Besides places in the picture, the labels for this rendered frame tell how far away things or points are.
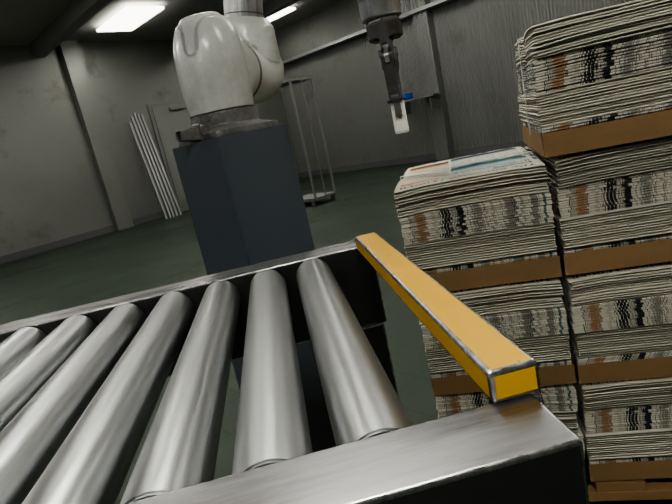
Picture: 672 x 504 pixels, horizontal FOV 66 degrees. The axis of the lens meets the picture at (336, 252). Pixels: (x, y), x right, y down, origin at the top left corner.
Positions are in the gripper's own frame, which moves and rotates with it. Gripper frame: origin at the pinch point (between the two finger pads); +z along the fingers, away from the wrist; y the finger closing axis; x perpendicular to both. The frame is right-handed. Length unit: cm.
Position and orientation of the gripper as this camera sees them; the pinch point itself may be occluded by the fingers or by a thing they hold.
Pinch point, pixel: (399, 117)
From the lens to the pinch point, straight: 119.5
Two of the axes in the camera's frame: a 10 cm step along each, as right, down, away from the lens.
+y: 2.0, -2.7, 9.4
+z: 2.1, 9.5, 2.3
